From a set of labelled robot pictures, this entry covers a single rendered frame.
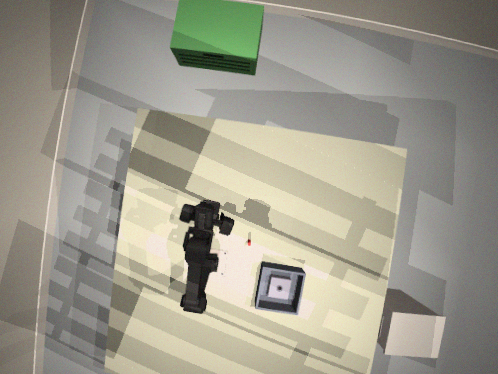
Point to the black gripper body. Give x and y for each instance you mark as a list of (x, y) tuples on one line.
[(225, 226)]

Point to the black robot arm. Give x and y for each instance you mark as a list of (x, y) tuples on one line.
[(201, 263)]

